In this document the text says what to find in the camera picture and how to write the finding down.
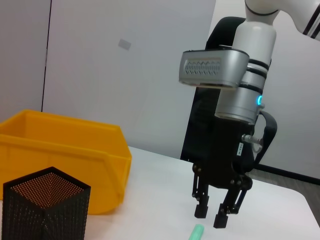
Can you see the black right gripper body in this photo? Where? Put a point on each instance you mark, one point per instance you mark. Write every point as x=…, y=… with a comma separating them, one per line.
x=225, y=155

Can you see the black office chair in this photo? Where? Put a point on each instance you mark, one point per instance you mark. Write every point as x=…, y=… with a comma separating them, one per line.
x=202, y=120

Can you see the black mesh pen holder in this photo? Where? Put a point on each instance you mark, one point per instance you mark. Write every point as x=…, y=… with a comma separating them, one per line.
x=45, y=207

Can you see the white and silver right arm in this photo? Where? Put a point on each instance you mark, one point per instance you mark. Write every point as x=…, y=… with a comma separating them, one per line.
x=255, y=40

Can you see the grey wall sticker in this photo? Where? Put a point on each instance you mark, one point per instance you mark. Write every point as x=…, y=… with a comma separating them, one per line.
x=124, y=44

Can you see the yellow plastic bin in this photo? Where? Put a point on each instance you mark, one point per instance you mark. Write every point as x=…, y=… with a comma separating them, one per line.
x=62, y=150

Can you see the mint green utility knife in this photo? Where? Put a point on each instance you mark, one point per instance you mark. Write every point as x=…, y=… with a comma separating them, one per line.
x=197, y=232

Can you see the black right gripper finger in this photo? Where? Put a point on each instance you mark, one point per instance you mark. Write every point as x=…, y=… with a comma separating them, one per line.
x=201, y=200
x=228, y=205

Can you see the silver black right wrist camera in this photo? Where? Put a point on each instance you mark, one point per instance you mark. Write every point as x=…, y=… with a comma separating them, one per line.
x=215, y=67

